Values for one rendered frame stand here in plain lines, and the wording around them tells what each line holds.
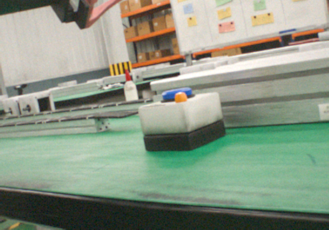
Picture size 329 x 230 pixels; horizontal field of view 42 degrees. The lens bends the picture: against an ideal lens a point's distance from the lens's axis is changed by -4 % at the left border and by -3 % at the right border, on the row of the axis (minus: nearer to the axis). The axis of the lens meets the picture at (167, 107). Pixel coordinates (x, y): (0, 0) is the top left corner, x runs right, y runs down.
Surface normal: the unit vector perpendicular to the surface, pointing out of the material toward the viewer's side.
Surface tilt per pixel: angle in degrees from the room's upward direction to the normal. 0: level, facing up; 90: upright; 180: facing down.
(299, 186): 0
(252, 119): 90
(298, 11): 90
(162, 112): 90
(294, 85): 90
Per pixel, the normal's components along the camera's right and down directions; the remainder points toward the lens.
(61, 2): -0.80, 0.29
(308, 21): -0.63, 0.19
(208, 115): 0.74, -0.07
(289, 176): -0.18, -0.98
